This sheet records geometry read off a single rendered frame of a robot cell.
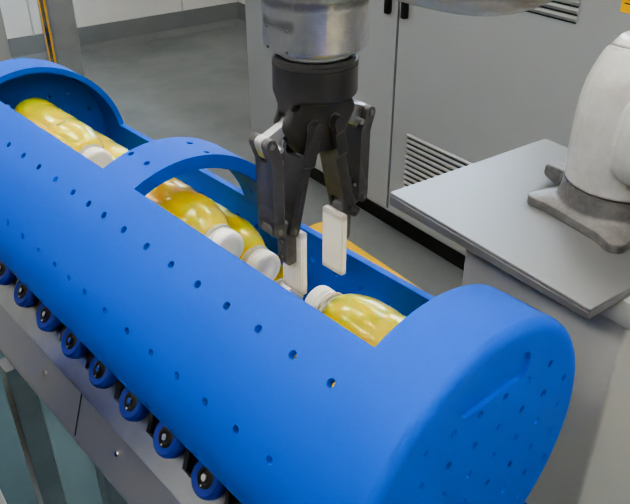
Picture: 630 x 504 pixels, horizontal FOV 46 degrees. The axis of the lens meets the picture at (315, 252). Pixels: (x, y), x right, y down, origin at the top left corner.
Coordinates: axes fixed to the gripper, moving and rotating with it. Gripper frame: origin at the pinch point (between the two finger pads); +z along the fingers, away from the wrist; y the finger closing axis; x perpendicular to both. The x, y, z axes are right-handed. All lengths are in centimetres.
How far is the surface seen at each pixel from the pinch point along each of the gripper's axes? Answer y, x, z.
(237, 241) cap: 3.5, -8.4, 1.1
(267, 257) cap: -0.6, -8.6, 4.9
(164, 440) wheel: 15.8, -6.7, 20.6
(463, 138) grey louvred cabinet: -157, -97, 63
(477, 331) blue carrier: 5.3, 23.3, -6.2
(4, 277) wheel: 16, -50, 21
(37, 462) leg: 13, -72, 80
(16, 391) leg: 13, -72, 60
